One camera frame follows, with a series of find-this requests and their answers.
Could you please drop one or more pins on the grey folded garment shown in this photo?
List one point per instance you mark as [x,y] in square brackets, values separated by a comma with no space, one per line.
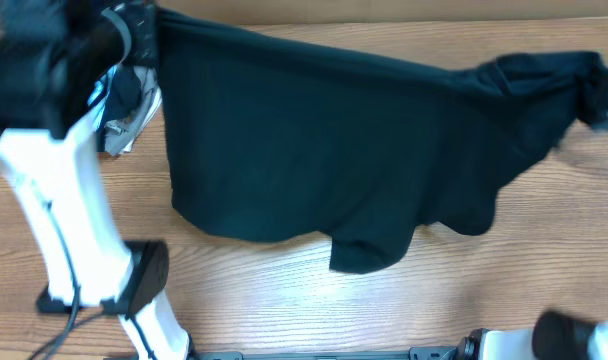
[148,79]

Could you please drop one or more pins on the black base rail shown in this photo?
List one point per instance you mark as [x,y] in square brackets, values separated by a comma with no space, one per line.
[415,353]

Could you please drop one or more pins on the beige folded garment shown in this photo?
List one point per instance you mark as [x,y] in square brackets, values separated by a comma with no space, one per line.
[152,100]

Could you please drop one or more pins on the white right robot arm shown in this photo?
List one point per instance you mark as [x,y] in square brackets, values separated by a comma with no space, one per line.
[556,335]

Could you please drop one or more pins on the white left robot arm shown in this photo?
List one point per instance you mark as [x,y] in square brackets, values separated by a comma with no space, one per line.
[52,54]

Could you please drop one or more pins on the black folded garment in pile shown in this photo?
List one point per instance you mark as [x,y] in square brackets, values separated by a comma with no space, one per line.
[123,89]

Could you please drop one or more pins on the black t-shirt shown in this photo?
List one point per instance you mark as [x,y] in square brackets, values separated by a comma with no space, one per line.
[268,139]

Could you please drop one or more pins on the light blue printed t-shirt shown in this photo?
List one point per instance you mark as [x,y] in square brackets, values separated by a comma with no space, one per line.
[101,89]

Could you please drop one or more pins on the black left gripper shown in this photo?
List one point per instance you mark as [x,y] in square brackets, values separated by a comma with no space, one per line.
[143,24]

